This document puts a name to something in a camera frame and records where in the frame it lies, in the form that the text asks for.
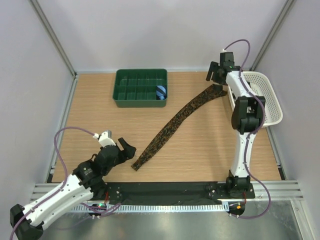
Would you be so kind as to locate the white slotted cable duct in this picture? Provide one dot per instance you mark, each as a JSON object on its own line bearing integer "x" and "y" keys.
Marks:
{"x": 99, "y": 207}

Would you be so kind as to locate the rolled blue striped tie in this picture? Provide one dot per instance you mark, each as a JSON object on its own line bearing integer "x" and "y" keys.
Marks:
{"x": 161, "y": 92}

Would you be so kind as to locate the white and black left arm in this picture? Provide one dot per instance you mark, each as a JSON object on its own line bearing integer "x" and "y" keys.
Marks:
{"x": 85, "y": 183}

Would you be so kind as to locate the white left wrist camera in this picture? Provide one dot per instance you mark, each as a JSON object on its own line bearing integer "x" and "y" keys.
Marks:
{"x": 105, "y": 138}

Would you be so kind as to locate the green divided organizer tray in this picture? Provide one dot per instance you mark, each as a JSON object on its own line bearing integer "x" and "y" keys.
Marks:
{"x": 136, "y": 88}

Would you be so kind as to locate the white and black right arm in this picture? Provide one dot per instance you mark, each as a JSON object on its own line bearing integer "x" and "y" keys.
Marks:
{"x": 247, "y": 118}

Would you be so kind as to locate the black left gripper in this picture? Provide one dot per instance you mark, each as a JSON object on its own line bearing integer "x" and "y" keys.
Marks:
{"x": 128, "y": 152}

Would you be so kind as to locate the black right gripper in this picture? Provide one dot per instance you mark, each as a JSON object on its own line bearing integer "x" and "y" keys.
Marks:
{"x": 213, "y": 67}

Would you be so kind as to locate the white perforated plastic basket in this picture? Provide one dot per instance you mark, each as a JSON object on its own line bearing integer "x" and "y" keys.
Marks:
{"x": 267, "y": 100}

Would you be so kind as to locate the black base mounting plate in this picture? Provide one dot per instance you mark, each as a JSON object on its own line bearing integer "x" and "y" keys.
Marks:
{"x": 167, "y": 193}

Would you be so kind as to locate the black tie with gold keys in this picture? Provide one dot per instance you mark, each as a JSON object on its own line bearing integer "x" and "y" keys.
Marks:
{"x": 175, "y": 122}

